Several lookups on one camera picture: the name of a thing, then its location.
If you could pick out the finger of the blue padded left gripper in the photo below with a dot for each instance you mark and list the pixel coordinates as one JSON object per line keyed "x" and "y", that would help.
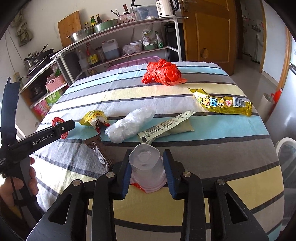
{"x": 8, "y": 113}

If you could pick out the soy sauce bottle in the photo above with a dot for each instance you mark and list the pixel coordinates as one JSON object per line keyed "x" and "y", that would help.
{"x": 91, "y": 55}

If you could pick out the wooden door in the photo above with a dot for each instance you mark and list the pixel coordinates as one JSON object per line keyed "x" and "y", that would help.
{"x": 210, "y": 32}

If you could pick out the person's left hand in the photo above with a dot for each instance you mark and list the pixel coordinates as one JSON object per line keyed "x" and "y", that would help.
{"x": 13, "y": 185}

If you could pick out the white trash bin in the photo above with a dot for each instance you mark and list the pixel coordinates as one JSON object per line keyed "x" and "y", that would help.
{"x": 285, "y": 150}

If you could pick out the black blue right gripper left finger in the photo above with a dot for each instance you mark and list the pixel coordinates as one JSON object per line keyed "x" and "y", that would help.
{"x": 109, "y": 187}

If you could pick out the hanging cloth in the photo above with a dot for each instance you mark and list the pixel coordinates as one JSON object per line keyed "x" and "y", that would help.
{"x": 23, "y": 34}

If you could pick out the pink storage basket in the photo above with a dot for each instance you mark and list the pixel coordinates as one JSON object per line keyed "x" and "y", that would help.
{"x": 53, "y": 84}

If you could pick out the pink plastic bin lid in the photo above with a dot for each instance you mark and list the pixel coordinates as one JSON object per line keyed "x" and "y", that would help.
{"x": 140, "y": 61}

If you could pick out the red plastic bag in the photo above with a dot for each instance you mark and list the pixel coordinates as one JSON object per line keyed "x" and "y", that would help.
{"x": 163, "y": 72}

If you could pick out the paper towel roll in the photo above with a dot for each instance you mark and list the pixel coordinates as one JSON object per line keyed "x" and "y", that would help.
{"x": 265, "y": 106}

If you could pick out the long pale green wrapper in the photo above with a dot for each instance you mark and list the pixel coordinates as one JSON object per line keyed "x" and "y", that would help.
{"x": 177, "y": 124}

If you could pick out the white power strip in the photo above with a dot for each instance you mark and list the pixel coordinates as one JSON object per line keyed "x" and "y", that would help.
{"x": 17, "y": 79}

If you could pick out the yellow snack wrapper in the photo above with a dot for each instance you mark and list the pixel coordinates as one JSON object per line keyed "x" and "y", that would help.
{"x": 222, "y": 105}

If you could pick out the clear plastic cup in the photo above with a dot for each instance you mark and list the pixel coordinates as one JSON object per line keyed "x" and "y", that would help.
{"x": 148, "y": 173}

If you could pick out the wooden cutting board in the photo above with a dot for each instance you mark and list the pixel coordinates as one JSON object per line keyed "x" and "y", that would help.
{"x": 68, "y": 26}

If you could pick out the pink utensil basket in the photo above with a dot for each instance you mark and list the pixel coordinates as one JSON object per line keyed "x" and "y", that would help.
{"x": 127, "y": 18}

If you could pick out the red round lid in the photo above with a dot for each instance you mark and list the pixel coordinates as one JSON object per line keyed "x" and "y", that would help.
{"x": 56, "y": 121}

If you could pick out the green pot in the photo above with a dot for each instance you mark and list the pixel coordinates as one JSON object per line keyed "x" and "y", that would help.
{"x": 105, "y": 25}

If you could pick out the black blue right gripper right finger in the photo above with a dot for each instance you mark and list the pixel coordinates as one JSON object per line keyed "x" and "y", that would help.
{"x": 186, "y": 186}

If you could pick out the striped tablecloth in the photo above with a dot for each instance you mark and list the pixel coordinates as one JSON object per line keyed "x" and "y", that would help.
{"x": 235, "y": 148}

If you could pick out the yellow red noodle packet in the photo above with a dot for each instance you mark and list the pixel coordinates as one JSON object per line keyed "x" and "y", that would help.
{"x": 95, "y": 118}

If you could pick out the white oil jug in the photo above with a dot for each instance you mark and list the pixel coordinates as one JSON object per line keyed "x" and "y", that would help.
{"x": 111, "y": 49}

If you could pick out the brown clear wrapper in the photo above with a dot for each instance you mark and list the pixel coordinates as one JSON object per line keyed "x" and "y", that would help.
{"x": 95, "y": 143}

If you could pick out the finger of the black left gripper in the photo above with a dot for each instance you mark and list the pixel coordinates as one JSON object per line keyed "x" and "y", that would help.
{"x": 59, "y": 129}

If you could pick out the silver refrigerator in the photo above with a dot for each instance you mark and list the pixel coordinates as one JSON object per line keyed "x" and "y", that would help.
{"x": 282, "y": 122}

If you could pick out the crumpled clear plastic bag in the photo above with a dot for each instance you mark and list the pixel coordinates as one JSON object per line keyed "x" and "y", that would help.
{"x": 130, "y": 125}

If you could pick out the clear storage box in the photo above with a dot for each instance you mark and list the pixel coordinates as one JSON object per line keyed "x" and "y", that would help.
{"x": 144, "y": 11}

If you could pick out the black pans stack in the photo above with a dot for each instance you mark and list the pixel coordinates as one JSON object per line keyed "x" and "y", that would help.
{"x": 33, "y": 59}

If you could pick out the steel mixing bowl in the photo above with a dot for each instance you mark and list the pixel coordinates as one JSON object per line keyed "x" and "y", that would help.
{"x": 81, "y": 34}

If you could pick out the green cardboard box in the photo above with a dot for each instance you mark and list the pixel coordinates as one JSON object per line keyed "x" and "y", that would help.
{"x": 54, "y": 97}

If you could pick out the white metal shelf rack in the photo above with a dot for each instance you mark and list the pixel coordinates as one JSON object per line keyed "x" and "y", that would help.
{"x": 99, "y": 51}

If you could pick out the white electric kettle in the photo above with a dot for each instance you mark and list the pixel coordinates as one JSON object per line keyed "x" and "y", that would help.
{"x": 167, "y": 8}

